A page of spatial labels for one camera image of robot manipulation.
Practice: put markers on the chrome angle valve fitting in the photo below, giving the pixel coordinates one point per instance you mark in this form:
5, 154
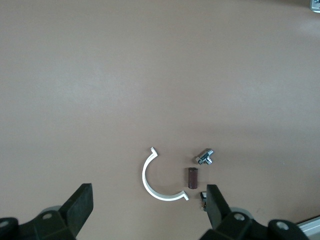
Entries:
204, 156

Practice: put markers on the brown cylindrical capacitor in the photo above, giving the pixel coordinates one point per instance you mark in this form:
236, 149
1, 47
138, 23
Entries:
192, 178

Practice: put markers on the aluminium table edge bracket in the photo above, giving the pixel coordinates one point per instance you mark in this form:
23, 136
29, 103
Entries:
315, 5

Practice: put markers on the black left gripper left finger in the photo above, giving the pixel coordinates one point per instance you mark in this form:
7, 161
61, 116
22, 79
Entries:
75, 210

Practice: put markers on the square white push button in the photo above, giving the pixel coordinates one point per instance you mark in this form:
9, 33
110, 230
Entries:
203, 196

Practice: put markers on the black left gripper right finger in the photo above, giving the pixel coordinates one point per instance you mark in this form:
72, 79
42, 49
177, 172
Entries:
217, 207

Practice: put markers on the white drawer cabinet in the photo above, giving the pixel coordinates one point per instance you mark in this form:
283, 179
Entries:
311, 226

